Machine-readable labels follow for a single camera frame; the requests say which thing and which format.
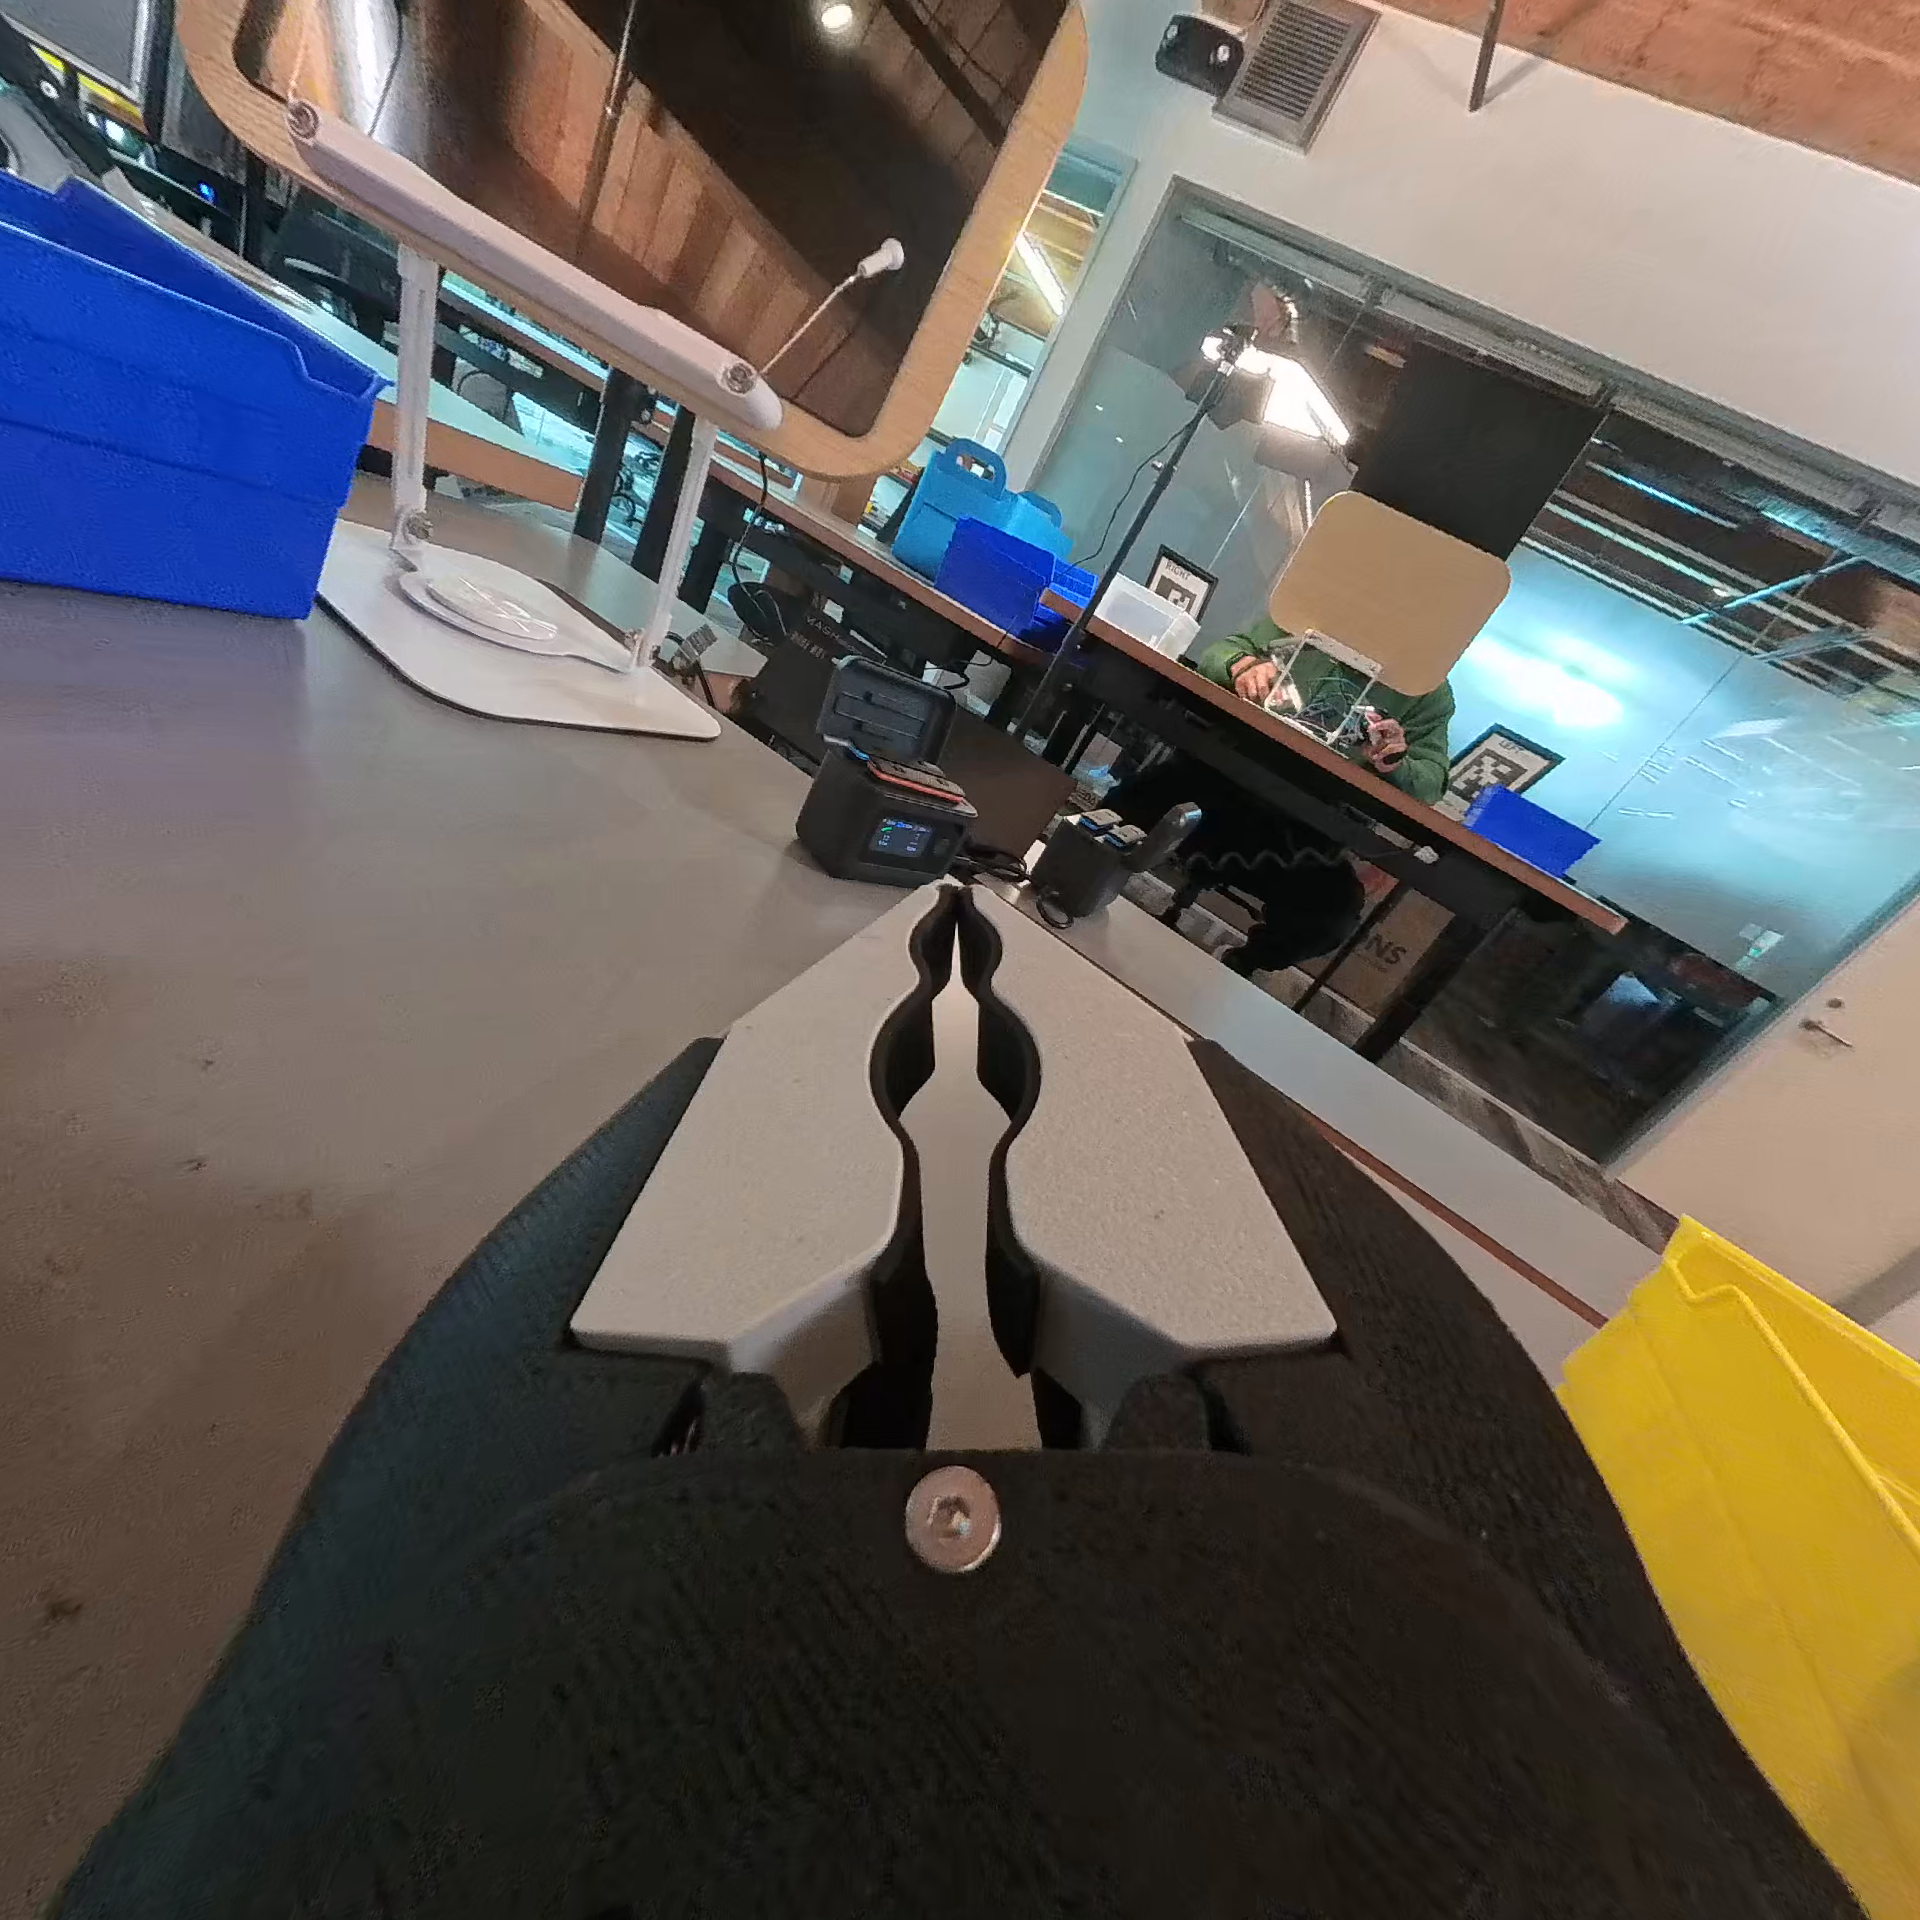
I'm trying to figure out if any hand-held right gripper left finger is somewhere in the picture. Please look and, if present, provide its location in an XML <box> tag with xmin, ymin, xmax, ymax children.
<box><xmin>571</xmin><ymin>883</ymin><xmax>964</xmax><ymax>1448</ymax></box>

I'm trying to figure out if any small black device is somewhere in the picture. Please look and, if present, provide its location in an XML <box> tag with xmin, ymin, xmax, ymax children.
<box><xmin>1030</xmin><ymin>803</ymin><xmax>1203</xmax><ymax>923</ymax></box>

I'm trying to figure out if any studio light on stand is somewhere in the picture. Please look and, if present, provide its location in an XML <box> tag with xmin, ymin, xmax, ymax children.
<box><xmin>1019</xmin><ymin>320</ymin><xmax>1356</xmax><ymax>740</ymax></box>

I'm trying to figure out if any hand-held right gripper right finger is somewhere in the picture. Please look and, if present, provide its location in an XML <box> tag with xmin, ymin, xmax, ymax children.
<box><xmin>955</xmin><ymin>885</ymin><xmax>1339</xmax><ymax>1448</ymax></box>

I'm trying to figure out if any black wall panel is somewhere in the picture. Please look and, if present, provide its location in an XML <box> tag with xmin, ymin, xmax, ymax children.
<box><xmin>1348</xmin><ymin>338</ymin><xmax>1615</xmax><ymax>566</ymax></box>

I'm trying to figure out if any black cardboard box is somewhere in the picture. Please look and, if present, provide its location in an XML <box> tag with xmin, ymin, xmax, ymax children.
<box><xmin>739</xmin><ymin>588</ymin><xmax>965</xmax><ymax>740</ymax></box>

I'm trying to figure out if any black charger case with display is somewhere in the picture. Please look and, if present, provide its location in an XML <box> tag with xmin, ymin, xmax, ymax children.
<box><xmin>793</xmin><ymin>657</ymin><xmax>978</xmax><ymax>888</ymax></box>

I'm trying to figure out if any blue plastic bin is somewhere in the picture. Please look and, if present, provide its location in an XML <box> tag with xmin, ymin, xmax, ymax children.
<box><xmin>934</xmin><ymin>517</ymin><xmax>1101</xmax><ymax>635</ymax></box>
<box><xmin>0</xmin><ymin>171</ymin><xmax>395</xmax><ymax>620</ymax></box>
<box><xmin>1464</xmin><ymin>785</ymin><xmax>1603</xmax><ymax>877</ymax></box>

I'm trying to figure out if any light blue carry case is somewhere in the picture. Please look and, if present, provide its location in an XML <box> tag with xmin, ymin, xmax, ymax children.
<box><xmin>891</xmin><ymin>438</ymin><xmax>1070</xmax><ymax>579</ymax></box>

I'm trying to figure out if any white door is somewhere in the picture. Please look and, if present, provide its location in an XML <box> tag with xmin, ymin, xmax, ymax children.
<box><xmin>1615</xmin><ymin>901</ymin><xmax>1920</xmax><ymax>1311</ymax></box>

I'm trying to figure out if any wood edged desk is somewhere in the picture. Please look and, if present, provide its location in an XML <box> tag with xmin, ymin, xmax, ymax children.
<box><xmin>360</xmin><ymin>382</ymin><xmax>595</xmax><ymax>517</ymax></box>
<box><xmin>705</xmin><ymin>452</ymin><xmax>1633</xmax><ymax>942</ymax></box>

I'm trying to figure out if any wood framed mirror with stand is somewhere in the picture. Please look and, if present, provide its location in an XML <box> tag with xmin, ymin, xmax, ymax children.
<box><xmin>177</xmin><ymin>0</ymin><xmax>1090</xmax><ymax>744</ymax></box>

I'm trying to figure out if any yellow plastic bin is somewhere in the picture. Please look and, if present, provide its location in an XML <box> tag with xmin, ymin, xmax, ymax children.
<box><xmin>1558</xmin><ymin>1214</ymin><xmax>1920</xmax><ymax>1920</ymax></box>

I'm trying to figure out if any wall vent grille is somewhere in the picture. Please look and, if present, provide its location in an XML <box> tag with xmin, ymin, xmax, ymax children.
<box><xmin>1210</xmin><ymin>0</ymin><xmax>1382</xmax><ymax>155</ymax></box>

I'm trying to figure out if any white plastic box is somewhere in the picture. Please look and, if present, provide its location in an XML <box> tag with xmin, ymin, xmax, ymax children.
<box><xmin>1090</xmin><ymin>576</ymin><xmax>1203</xmax><ymax>661</ymax></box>

